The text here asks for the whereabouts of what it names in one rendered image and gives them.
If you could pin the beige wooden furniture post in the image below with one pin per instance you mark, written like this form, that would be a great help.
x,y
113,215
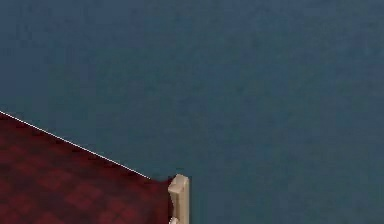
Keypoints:
x,y
181,196

